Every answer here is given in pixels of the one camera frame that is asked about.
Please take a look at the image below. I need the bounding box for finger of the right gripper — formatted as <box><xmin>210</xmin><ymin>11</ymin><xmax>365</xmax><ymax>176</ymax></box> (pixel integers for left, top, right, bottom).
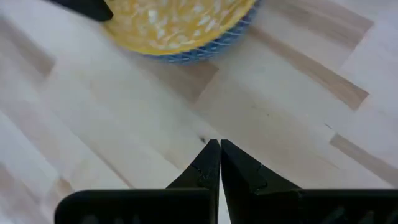
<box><xmin>46</xmin><ymin>0</ymin><xmax>114</xmax><ymax>22</ymax></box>

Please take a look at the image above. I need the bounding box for yellow-inside blue-lattice bowl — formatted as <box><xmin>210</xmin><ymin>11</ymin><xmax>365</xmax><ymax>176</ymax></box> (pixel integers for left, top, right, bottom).
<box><xmin>101</xmin><ymin>0</ymin><xmax>261</xmax><ymax>65</ymax></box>

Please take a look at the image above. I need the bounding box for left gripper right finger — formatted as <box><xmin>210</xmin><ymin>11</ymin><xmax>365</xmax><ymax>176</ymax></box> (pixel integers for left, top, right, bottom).
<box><xmin>220</xmin><ymin>139</ymin><xmax>398</xmax><ymax>224</ymax></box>

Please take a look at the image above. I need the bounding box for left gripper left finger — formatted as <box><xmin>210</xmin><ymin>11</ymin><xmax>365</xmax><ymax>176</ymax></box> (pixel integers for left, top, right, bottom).
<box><xmin>55</xmin><ymin>139</ymin><xmax>221</xmax><ymax>224</ymax></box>

